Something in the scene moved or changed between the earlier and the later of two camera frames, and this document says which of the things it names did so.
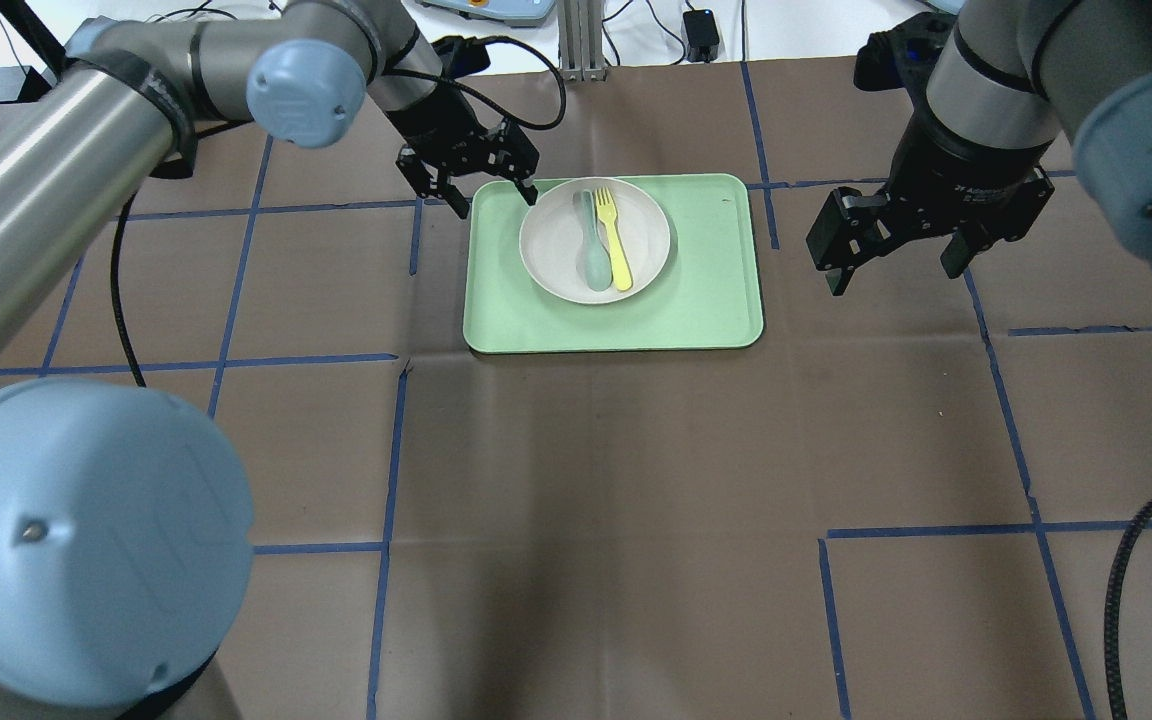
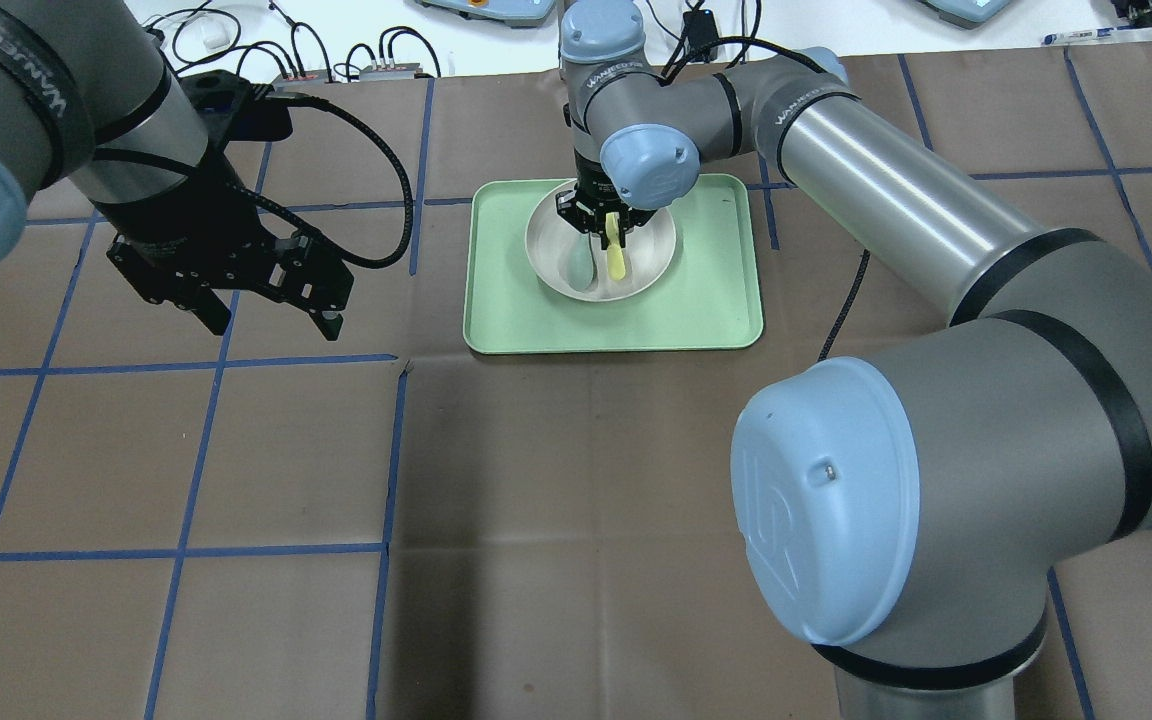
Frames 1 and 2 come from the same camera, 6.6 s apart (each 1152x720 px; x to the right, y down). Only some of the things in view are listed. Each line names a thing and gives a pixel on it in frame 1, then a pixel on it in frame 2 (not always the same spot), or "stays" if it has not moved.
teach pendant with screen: (513, 13) stays
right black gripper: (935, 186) to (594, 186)
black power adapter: (701, 35) stays
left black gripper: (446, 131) to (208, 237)
